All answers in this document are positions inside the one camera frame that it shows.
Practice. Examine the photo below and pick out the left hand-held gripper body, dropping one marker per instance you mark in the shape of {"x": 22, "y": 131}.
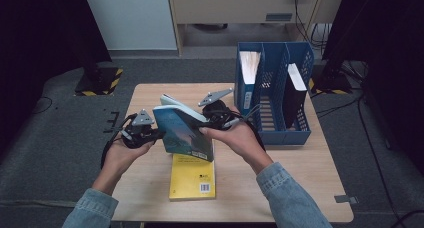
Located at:
{"x": 140, "y": 136}

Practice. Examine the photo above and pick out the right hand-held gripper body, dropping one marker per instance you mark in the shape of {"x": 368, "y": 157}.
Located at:
{"x": 218, "y": 116}

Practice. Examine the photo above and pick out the blue illustrated book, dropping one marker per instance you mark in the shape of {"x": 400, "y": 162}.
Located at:
{"x": 183, "y": 134}

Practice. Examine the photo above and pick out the yellow book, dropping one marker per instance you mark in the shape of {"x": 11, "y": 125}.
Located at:
{"x": 191, "y": 178}

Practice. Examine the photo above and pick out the blue file rack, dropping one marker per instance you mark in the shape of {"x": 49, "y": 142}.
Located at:
{"x": 273, "y": 134}

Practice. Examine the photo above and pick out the black book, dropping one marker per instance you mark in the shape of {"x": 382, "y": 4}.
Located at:
{"x": 293, "y": 101}

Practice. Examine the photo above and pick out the person's right hand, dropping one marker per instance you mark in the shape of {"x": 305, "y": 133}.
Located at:
{"x": 236, "y": 138}

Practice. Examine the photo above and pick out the person's left hand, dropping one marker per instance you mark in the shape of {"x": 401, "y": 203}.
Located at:
{"x": 121, "y": 161}

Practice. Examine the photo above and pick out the black yellow striped stand base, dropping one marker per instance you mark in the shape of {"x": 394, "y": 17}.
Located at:
{"x": 100, "y": 81}
{"x": 330, "y": 86}

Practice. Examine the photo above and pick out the beige wooden desk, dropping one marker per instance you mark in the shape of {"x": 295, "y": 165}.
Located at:
{"x": 226, "y": 8}

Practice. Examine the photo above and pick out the gray label plate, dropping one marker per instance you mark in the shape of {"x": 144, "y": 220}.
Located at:
{"x": 279, "y": 17}

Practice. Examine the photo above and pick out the white cabinet panel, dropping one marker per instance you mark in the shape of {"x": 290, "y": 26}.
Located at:
{"x": 130, "y": 18}

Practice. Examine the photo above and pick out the dark curtain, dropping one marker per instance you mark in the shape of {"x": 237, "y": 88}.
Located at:
{"x": 393, "y": 38}
{"x": 33, "y": 38}

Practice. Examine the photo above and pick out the gray tape piece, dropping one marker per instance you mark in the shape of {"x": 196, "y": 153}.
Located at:
{"x": 343, "y": 199}

